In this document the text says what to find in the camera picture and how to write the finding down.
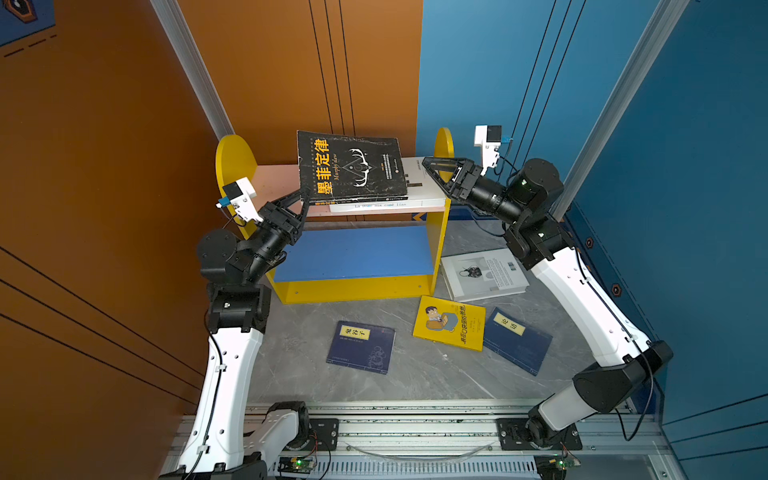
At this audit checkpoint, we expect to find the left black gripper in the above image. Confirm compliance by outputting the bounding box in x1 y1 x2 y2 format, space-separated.
242 191 308 294

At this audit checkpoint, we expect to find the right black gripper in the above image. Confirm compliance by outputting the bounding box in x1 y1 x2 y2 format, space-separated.
426 161 530 231

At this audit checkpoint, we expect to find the white book with brown bars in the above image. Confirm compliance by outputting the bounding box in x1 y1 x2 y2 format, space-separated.
329 157 446 215

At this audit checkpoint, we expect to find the black book with orange title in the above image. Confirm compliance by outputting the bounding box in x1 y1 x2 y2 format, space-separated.
297 131 407 205

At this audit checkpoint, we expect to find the yellow cartoon cover book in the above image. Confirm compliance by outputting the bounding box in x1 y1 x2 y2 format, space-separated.
413 296 486 351

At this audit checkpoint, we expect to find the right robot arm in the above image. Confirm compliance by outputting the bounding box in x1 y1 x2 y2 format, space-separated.
422 157 673 449

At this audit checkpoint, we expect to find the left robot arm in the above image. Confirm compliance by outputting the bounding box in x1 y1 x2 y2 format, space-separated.
166 191 310 479

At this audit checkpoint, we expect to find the yellow pink blue bookshelf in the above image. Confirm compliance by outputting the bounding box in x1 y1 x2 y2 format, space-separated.
215 135 451 304

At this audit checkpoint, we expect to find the grey white photo book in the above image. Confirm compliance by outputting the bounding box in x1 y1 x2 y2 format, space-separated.
441 248 529 303

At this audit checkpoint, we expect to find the dark blue book left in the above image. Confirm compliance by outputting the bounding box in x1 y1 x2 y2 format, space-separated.
326 320 396 375

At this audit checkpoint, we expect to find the dark blue book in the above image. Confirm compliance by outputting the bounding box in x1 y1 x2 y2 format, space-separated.
326 320 396 375
484 308 553 376

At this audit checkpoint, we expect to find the dark blue book right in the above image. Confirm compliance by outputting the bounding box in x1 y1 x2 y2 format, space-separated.
484 308 553 376

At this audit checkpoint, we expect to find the left green circuit board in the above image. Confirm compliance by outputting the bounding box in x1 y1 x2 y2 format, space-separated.
276 456 317 476

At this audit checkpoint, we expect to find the right circuit board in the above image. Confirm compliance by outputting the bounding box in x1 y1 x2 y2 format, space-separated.
534 456 581 480

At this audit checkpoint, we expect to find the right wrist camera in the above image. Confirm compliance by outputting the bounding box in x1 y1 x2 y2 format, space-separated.
474 125 511 173

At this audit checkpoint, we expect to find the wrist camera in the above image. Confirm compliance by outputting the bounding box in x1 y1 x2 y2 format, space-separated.
474 125 511 173
216 177 263 224

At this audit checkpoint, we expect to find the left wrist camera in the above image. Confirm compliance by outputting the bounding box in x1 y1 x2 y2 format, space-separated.
216 177 263 224

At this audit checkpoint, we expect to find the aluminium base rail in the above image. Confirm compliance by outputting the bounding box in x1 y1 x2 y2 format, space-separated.
158 398 685 480

